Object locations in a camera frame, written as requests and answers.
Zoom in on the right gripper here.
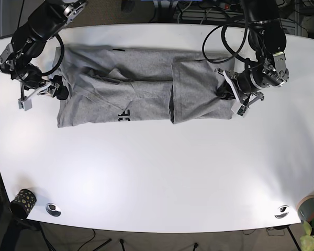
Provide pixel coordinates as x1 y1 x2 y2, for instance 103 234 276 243
18 75 69 111

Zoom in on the grey tape roll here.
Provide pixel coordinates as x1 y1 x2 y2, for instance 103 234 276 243
297 195 314 223

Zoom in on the left table cable grommet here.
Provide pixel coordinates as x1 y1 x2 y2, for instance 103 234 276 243
46 203 61 217

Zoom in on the table cable grommet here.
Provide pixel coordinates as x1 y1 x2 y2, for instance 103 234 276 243
274 205 289 219
46 203 61 217

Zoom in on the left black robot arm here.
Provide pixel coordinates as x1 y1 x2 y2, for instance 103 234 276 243
205 1 289 119

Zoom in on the light grey T-shirt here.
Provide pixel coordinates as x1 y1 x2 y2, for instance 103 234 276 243
57 45 233 128

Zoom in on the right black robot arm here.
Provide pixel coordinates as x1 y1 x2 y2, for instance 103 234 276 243
0 1 87 111

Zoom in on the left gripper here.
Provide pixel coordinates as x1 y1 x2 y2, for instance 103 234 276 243
215 65 264 117

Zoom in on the black gold-dotted cup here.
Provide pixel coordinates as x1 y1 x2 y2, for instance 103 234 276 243
10 189 37 220

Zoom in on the right table cable grommet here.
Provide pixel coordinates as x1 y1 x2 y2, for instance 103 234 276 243
274 205 289 219

